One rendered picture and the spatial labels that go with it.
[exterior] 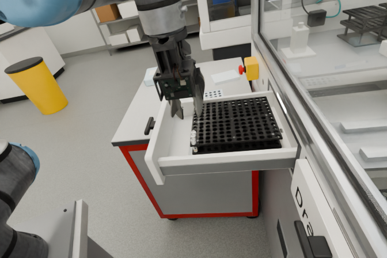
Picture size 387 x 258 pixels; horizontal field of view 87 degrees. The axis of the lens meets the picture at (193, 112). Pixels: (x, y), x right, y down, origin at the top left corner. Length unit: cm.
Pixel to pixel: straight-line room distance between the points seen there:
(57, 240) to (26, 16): 56
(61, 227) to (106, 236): 90
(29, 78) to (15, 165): 245
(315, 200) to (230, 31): 106
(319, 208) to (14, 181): 62
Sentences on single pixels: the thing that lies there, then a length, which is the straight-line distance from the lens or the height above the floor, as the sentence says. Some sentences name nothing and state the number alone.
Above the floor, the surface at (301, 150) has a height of 92.
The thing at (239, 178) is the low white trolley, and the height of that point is 45.
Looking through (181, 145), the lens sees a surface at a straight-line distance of 61.
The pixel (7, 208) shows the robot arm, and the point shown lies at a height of 93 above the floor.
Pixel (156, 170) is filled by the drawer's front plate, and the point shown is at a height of 88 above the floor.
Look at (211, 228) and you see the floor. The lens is 138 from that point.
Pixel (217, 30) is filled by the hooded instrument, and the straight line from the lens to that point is 129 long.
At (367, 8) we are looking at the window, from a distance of 30.
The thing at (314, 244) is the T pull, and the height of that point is 91.
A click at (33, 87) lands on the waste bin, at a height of 41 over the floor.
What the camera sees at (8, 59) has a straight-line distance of 383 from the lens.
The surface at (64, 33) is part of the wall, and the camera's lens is 542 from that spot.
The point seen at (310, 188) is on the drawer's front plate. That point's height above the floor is 93.
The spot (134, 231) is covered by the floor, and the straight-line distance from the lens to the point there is 151.
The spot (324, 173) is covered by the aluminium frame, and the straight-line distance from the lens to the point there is 39.
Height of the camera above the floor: 127
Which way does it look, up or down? 37 degrees down
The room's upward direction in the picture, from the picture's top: 13 degrees counter-clockwise
